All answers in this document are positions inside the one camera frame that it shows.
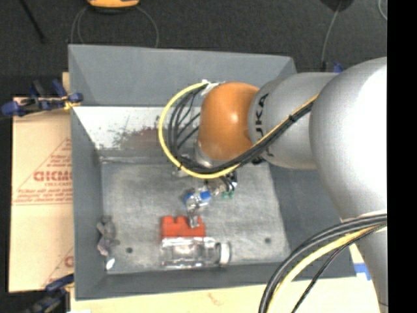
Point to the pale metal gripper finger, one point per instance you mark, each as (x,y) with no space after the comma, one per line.
(196,221)

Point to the red toy building brick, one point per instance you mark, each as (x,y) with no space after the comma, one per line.
(176,228)

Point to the clear plastic bottle white cap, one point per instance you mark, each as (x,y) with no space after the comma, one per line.
(192,253)

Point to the grey metal bin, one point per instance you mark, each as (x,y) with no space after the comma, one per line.
(146,187)

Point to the clear grey plastic figure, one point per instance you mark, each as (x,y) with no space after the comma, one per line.
(107,235)

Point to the small white piece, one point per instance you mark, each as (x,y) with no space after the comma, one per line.
(110,263)

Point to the brown cardboard board red print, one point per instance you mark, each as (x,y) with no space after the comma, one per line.
(39,227)

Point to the black cylinder on white bracket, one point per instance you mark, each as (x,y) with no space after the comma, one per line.
(233,176)

